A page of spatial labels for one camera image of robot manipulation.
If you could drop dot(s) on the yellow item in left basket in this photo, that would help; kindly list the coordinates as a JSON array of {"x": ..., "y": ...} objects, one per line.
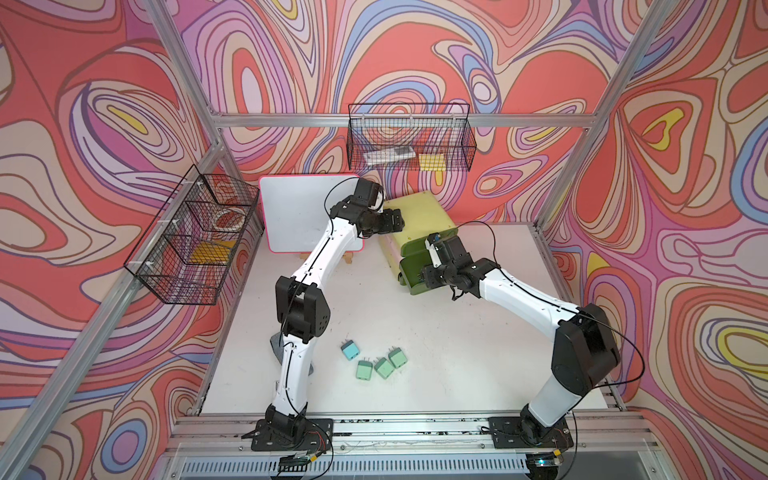
[{"x": 211, "y": 252}]

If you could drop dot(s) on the yellow green drawer cabinet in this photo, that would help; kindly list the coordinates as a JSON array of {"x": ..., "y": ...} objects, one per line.
[{"x": 423, "y": 215}]

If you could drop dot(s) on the aluminium frame rail front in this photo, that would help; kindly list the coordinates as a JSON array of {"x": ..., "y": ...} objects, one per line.
[{"x": 609, "y": 444}]

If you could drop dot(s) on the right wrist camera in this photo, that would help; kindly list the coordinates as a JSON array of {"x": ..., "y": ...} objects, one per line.
[{"x": 444, "y": 251}]

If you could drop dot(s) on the black wire basket back wall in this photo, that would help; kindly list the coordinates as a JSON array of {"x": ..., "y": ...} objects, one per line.
[{"x": 429, "y": 128}]

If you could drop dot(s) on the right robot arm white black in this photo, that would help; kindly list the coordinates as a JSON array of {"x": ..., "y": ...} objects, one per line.
[{"x": 584, "y": 348}]

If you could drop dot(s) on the grey box in back basket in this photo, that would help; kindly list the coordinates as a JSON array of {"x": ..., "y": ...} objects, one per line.
[{"x": 389, "y": 155}]

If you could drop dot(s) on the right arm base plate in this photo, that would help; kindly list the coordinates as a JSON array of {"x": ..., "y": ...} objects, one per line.
[{"x": 516, "y": 432}]

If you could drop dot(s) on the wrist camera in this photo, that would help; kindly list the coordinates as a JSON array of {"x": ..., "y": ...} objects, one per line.
[
  {"x": 368, "y": 194},
  {"x": 444, "y": 251}
]

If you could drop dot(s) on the green plug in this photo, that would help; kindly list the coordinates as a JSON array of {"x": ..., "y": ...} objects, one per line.
[
  {"x": 384, "y": 368},
  {"x": 364, "y": 370},
  {"x": 397, "y": 357}
]

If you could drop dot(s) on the pink framed whiteboard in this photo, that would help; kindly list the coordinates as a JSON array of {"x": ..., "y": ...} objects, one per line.
[{"x": 295, "y": 208}]

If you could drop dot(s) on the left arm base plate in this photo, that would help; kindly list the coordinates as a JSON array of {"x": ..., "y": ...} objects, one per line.
[{"x": 292, "y": 434}]

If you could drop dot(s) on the yellow block in back basket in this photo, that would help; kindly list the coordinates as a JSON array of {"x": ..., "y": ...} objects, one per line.
[{"x": 432, "y": 162}]

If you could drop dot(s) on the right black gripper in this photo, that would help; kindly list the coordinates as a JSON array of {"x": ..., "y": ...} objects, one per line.
[{"x": 429, "y": 277}]

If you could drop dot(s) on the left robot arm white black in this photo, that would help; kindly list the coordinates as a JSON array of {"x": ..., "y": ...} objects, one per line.
[{"x": 302, "y": 308}]

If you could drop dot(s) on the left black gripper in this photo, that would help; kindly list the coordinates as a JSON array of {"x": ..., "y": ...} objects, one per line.
[{"x": 386, "y": 225}]

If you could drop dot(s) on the green circuit board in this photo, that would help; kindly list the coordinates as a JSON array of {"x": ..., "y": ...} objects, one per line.
[{"x": 293, "y": 463}]

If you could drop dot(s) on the black wire basket left wall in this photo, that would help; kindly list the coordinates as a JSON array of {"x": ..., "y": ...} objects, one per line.
[{"x": 202, "y": 207}]

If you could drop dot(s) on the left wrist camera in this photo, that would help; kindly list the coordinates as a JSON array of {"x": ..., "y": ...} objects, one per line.
[{"x": 368, "y": 194}]

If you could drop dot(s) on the black wire basket wall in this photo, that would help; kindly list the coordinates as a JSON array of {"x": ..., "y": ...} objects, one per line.
[
  {"x": 202, "y": 207},
  {"x": 429, "y": 128}
]

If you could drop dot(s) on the teal plug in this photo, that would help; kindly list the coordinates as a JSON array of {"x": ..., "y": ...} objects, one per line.
[{"x": 350, "y": 350}]

